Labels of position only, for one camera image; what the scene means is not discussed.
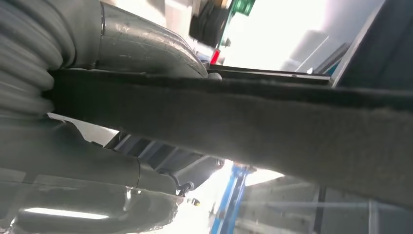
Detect blue metal shelf rack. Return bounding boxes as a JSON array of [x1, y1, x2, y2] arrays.
[[209, 163, 256, 234]]

